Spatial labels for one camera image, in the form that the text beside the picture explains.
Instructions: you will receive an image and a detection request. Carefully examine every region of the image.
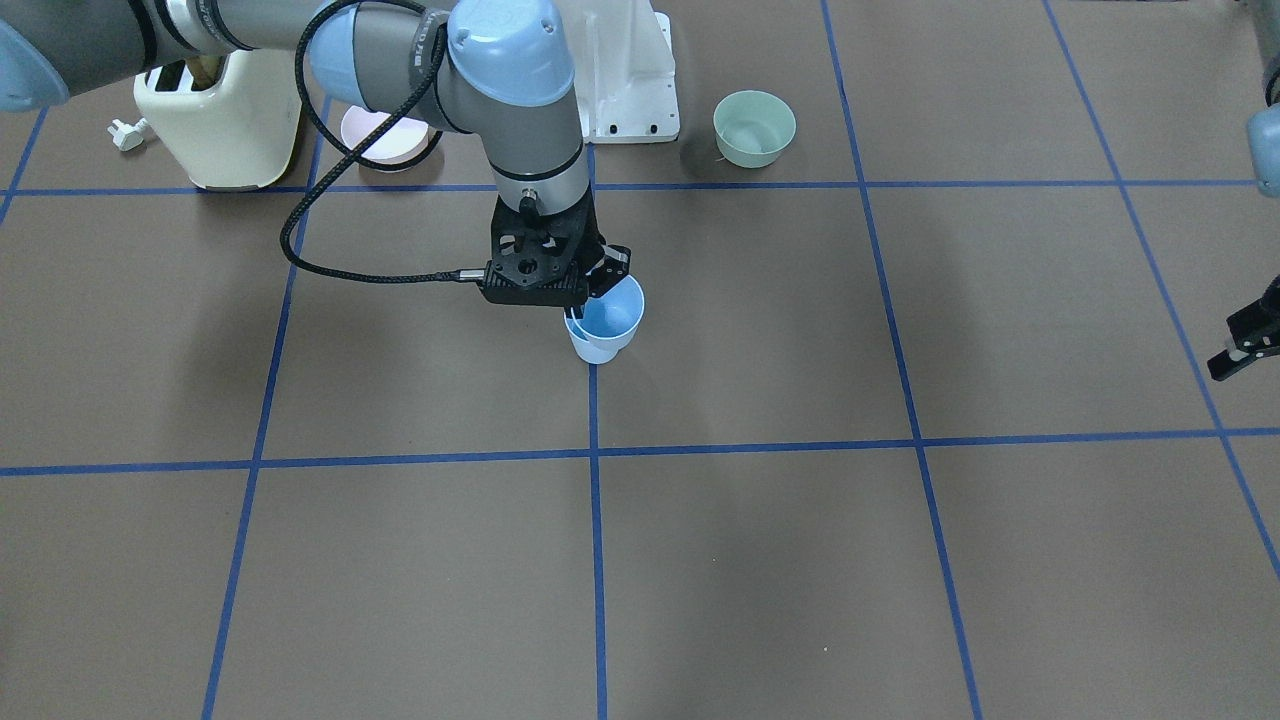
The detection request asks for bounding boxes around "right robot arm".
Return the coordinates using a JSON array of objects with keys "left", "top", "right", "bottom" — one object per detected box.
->
[{"left": 1, "top": 1, "right": 630, "bottom": 315}]

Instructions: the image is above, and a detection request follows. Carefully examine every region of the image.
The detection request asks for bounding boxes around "green bowl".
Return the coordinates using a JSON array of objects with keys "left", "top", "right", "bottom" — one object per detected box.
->
[{"left": 712, "top": 90, "right": 797, "bottom": 169}]

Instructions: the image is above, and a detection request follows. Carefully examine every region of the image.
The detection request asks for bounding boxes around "bread slice in toaster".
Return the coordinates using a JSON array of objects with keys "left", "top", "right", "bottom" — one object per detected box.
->
[{"left": 184, "top": 55, "right": 227, "bottom": 91}]

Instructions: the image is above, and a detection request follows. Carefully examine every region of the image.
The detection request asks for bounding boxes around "pink bowl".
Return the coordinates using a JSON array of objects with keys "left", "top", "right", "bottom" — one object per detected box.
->
[{"left": 339, "top": 106, "right": 435, "bottom": 167}]

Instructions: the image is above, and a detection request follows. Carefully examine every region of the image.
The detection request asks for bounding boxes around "cream toaster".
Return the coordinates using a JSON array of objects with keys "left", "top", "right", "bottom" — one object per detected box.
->
[{"left": 133, "top": 49, "right": 301, "bottom": 192}]

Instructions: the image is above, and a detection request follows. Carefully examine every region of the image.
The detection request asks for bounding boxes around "light blue cup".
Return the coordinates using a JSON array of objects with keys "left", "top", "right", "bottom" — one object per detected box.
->
[
  {"left": 567, "top": 275, "right": 646, "bottom": 352},
  {"left": 564, "top": 314, "right": 635, "bottom": 365}
]

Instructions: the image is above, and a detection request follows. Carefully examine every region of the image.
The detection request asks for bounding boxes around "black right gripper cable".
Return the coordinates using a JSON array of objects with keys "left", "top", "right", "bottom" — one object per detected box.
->
[{"left": 279, "top": 0, "right": 492, "bottom": 284}]

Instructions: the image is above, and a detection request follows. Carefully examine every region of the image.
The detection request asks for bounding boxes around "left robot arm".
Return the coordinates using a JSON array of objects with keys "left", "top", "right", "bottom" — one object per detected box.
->
[{"left": 1206, "top": 1, "right": 1279, "bottom": 382}]

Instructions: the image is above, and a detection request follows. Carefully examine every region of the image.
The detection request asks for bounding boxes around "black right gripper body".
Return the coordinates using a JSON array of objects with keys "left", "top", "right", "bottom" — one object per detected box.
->
[{"left": 490, "top": 191, "right": 605, "bottom": 266}]

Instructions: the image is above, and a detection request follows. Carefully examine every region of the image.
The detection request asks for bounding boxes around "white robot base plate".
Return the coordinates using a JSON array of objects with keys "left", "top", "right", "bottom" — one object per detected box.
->
[{"left": 566, "top": 1, "right": 681, "bottom": 143}]

